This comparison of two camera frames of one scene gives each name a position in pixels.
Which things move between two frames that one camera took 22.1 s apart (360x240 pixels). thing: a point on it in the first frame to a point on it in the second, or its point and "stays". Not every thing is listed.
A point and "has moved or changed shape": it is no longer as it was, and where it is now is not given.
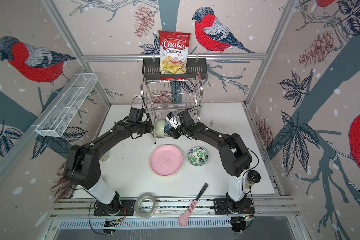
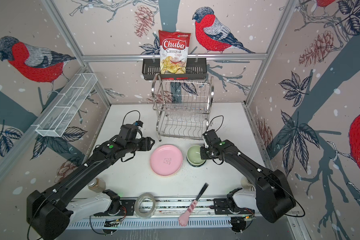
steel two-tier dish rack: x=166 y=100 has moved or changed shape
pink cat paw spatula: x=183 y=220 stays
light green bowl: x=159 y=127 to x=193 y=155
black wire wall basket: x=197 y=69 stays
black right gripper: x=173 y=134 to x=202 y=155
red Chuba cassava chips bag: x=173 y=51 stays
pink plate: x=166 y=160 stays
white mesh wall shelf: x=56 y=120 stays
